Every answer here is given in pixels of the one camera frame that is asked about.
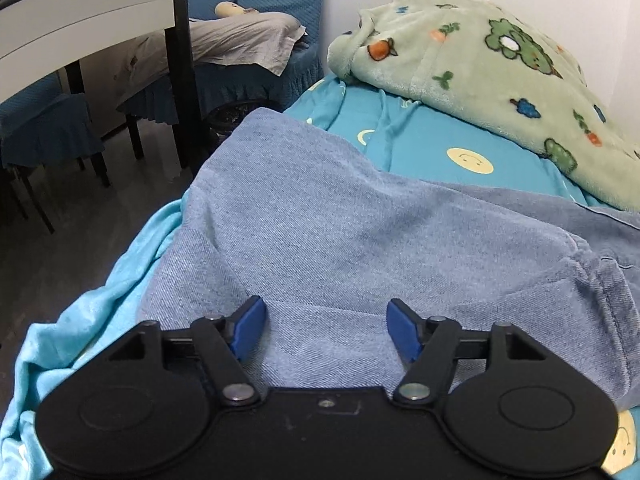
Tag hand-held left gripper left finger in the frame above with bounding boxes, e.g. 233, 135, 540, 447
107, 296, 267, 407

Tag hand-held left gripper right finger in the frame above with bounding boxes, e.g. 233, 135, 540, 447
386, 298, 548, 406

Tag blue denim pants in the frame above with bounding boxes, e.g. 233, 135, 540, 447
137, 110, 640, 408

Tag teal smiley print bed sheet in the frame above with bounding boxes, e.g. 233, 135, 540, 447
0, 74, 640, 480

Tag black trash bin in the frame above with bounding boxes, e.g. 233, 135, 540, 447
207, 101, 281, 136

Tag green printed fleece blanket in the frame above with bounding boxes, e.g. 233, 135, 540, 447
327, 0, 640, 211

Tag yellow plush toy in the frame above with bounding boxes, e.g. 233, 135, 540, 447
215, 1, 258, 17

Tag white table with black legs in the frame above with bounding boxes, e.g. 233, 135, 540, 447
0, 0, 208, 188

